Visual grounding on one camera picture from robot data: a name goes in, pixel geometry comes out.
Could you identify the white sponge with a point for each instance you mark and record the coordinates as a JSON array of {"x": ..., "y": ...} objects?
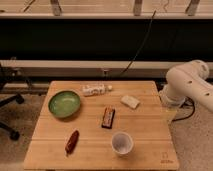
[{"x": 130, "y": 101}]

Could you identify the white plastic bottle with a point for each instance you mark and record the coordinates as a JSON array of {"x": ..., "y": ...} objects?
[{"x": 95, "y": 89}]

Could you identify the dark chocolate bar box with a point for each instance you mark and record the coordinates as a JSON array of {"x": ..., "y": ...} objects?
[{"x": 108, "y": 117}]

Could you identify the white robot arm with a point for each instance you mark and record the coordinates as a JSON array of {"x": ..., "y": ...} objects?
[{"x": 187, "y": 80}]

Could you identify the green bowl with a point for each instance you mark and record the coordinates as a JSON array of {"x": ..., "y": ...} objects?
[{"x": 64, "y": 104}]

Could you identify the white paper cup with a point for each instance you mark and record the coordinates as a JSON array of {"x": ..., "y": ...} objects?
[{"x": 121, "y": 143}]

